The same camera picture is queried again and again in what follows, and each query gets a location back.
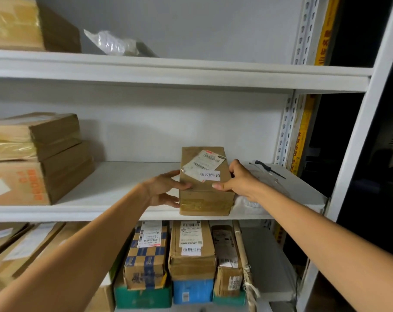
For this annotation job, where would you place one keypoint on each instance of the yellow sticker strip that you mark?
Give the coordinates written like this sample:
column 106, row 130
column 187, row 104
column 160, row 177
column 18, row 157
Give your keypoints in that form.
column 326, row 35

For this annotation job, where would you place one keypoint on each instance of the person's right forearm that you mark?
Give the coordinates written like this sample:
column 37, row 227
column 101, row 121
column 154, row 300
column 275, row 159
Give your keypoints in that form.
column 339, row 243

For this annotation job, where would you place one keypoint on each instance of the cardboard parcel white label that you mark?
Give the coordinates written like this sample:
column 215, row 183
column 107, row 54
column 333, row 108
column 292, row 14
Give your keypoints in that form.
column 20, row 250

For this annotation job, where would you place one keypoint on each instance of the person's left forearm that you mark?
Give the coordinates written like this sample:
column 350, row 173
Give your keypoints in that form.
column 69, row 256

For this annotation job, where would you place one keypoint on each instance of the person's right hand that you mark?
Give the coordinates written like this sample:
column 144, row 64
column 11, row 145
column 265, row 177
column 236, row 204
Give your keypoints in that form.
column 245, row 185

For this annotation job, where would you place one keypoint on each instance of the person's left hand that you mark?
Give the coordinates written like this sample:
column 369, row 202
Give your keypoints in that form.
column 157, row 191

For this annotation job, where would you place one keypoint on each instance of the white metal shelf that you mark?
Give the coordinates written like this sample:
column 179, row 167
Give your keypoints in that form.
column 183, row 74

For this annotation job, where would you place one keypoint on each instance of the squat cardboard box white label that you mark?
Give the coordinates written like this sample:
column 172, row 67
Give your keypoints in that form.
column 191, row 266

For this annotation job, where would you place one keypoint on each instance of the large dusty cardboard box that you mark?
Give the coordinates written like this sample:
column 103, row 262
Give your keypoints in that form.
column 37, row 133

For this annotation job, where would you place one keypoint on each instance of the small long brown box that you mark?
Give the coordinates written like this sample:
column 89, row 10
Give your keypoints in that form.
column 227, row 279

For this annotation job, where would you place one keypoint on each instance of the small blue box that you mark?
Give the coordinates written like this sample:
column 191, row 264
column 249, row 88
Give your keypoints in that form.
column 193, row 292

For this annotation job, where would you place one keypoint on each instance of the small white plastic bag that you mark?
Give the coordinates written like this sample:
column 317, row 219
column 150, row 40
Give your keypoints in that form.
column 115, row 43

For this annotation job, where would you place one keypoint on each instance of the blue checkered cardboard box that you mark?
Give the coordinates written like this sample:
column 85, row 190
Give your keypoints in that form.
column 146, row 266

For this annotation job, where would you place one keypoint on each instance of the large box orange print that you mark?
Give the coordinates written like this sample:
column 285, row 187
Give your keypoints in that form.
column 53, row 181

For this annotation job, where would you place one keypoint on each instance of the white mailer bag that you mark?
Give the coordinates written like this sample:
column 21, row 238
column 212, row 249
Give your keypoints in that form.
column 300, row 191

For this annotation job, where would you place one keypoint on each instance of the small taped box 0461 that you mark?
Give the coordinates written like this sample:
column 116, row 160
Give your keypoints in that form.
column 20, row 25

